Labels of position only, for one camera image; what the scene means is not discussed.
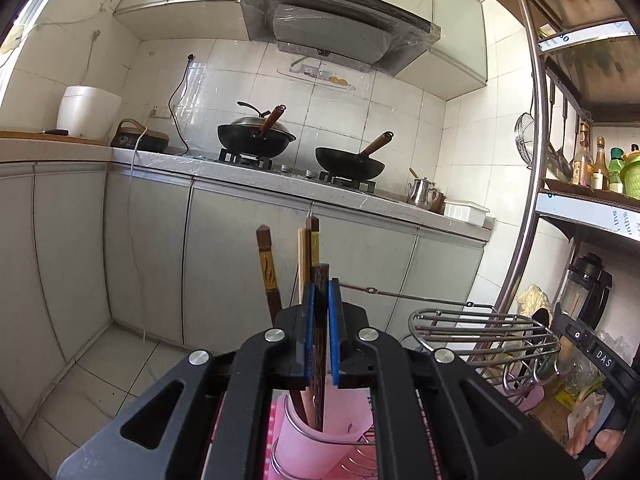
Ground plastic bag of vegetables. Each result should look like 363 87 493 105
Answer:
552 372 609 457

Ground green plastic basket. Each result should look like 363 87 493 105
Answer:
621 144 640 197

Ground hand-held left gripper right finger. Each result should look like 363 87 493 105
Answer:
327 277 586 480

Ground dark brown textured chopstick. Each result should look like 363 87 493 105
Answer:
309 263 331 434

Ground black wok with wooden handle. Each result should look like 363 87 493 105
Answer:
216 104 298 158
314 131 395 181

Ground black spatula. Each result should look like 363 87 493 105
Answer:
529 306 552 347

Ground dark clay pot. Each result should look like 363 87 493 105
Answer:
110 118 170 152

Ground pink drip tray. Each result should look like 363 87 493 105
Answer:
207 389 442 480

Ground golden oil bottle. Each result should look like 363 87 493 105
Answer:
591 136 610 190

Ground grey range hood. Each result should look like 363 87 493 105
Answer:
237 0 444 79

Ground pink plastic utensil cup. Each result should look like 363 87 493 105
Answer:
271 389 377 479

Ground light wooden chopstick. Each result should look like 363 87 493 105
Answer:
297 227 313 307

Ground grey kitchen base cabinet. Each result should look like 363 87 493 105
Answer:
0 160 489 377

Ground steel kettle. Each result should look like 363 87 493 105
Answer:
406 175 439 209

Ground white plastic container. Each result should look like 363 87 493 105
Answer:
443 199 491 227

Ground person's right hand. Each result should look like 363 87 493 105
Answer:
595 425 632 459

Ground steel wok lid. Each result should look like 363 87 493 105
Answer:
222 101 291 131

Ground white rice cooker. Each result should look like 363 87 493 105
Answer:
56 85 124 141

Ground dark chopstick with gold band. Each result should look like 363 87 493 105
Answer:
256 225 287 327
305 216 321 268

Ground steel shelf rack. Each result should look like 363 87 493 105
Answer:
495 0 640 322

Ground bottles on shelf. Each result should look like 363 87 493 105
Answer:
572 121 595 187

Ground metal wire basket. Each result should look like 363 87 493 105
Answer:
407 306 562 399

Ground wooden cutting board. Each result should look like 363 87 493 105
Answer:
0 130 112 148

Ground white plastic bag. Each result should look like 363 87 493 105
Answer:
515 283 554 324

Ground black power cable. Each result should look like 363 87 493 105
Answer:
168 52 197 155

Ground green capped bottle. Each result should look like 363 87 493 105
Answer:
607 146 626 194

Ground wire skimmer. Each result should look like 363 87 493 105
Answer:
514 112 547 169

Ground gas stove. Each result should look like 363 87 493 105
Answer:
217 149 377 194

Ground metal wire dish rack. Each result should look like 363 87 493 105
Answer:
270 281 497 480

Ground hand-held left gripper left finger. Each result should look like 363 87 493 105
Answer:
56 282 321 480

